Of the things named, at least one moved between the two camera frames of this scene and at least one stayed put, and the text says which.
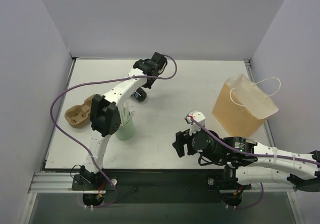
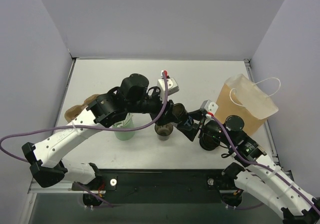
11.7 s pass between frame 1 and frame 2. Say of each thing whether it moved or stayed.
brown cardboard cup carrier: stayed
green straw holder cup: stayed
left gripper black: moved
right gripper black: moved
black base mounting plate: stayed
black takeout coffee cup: moved
